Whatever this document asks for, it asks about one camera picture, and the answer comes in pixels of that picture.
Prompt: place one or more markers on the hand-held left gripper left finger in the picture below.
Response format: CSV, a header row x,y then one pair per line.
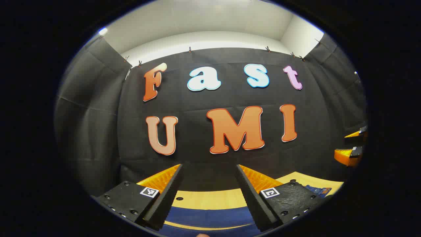
x,y
166,204

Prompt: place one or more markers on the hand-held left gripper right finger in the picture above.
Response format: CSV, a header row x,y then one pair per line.
x,y
255,204

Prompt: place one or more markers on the blue denim jeans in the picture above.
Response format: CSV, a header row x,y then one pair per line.
x,y
210,215

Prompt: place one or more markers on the black backdrop cloth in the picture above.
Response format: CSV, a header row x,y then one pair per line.
x,y
197,131

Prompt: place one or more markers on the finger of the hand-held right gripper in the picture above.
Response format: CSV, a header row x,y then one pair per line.
x,y
357,133
347,156

